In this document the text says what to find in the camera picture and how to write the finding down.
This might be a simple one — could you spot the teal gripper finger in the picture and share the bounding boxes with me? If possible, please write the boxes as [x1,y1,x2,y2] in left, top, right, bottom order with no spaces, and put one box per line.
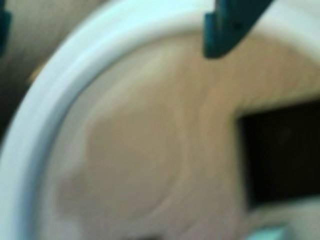
[203,0,274,59]
[0,9,13,57]

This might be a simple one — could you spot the light green U shape block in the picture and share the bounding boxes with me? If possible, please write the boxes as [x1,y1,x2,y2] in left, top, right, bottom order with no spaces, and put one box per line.
[249,223,292,240]

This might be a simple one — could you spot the white round bucket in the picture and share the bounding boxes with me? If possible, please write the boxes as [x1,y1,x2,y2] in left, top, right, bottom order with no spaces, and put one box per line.
[0,0,320,240]

